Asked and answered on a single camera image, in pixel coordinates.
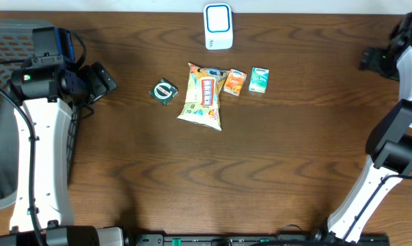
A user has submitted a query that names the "yellow wet wipes pack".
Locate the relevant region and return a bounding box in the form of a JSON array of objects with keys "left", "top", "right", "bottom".
[{"left": 177, "top": 63, "right": 230, "bottom": 131}]

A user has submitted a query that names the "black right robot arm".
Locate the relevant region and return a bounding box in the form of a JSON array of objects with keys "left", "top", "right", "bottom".
[{"left": 324, "top": 12, "right": 412, "bottom": 244}]

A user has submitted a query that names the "green Kleenex tissue pack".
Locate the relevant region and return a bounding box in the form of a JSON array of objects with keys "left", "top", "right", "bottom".
[{"left": 249, "top": 67, "right": 269, "bottom": 94}]

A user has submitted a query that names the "green white small pack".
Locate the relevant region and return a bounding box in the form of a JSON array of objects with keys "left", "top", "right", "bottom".
[{"left": 149, "top": 78, "right": 178, "bottom": 107}]

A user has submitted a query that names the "dark grey plastic basket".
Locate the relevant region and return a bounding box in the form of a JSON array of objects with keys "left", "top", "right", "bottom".
[{"left": 0, "top": 18, "right": 82, "bottom": 211}]

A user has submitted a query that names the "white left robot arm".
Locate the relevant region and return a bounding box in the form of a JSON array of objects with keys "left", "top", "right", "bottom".
[{"left": 0, "top": 27, "right": 130, "bottom": 246}]

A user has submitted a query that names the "orange Kleenex tissue pack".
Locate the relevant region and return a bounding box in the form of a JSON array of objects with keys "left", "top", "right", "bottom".
[{"left": 223, "top": 69, "right": 247, "bottom": 96}]

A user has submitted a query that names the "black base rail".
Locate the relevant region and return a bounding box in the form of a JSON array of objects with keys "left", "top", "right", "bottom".
[{"left": 131, "top": 233, "right": 391, "bottom": 246}]

